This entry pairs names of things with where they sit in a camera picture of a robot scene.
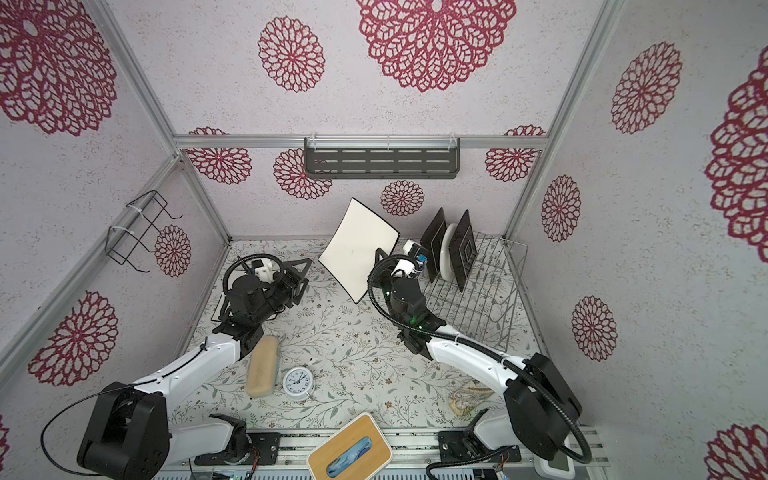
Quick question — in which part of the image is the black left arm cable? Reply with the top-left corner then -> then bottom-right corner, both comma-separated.
40,253 -> 286,478

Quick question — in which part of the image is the white digital timer display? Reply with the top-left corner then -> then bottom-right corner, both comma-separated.
533,452 -> 575,480

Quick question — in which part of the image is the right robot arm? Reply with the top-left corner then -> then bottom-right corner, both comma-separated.
367,242 -> 593,464

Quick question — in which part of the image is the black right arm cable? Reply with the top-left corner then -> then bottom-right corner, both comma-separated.
367,254 -> 594,480

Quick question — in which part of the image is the grey wall shelf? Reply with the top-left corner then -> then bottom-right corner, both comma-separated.
303,137 -> 461,180

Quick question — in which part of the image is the black square plate outer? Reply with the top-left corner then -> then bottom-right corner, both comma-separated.
420,208 -> 447,283

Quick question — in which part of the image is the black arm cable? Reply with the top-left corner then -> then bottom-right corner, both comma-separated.
40,253 -> 286,478
367,254 -> 594,480

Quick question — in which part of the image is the metal wire dish rack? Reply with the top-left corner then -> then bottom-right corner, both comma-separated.
422,234 -> 538,356

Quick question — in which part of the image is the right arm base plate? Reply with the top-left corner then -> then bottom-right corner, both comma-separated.
437,430 -> 522,464

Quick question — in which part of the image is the bamboo lid tissue box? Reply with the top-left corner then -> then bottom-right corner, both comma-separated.
307,413 -> 393,480

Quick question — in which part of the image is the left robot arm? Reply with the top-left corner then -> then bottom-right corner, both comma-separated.
76,253 -> 312,479

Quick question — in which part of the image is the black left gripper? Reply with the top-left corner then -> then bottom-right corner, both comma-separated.
254,258 -> 311,325

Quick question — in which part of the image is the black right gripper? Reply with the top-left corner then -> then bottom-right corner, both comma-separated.
372,248 -> 410,332

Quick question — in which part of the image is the white square plate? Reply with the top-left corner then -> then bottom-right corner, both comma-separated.
210,302 -> 223,323
319,198 -> 400,304

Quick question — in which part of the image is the black square plate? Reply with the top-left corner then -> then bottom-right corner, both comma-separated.
448,210 -> 478,292
420,208 -> 447,283

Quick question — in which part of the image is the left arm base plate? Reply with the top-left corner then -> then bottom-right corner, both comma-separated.
192,413 -> 282,466

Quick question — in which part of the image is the white round floral plate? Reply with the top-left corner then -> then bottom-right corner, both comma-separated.
439,223 -> 457,282

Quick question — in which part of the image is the black wire wall basket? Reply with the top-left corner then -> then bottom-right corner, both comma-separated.
103,189 -> 182,274

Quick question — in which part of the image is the small white alarm clock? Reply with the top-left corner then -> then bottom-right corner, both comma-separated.
282,366 -> 315,402

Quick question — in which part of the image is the black square plate inner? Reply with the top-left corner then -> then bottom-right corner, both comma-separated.
448,210 -> 478,292

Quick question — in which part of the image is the beige glasses case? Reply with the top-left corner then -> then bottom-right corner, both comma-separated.
245,335 -> 279,398

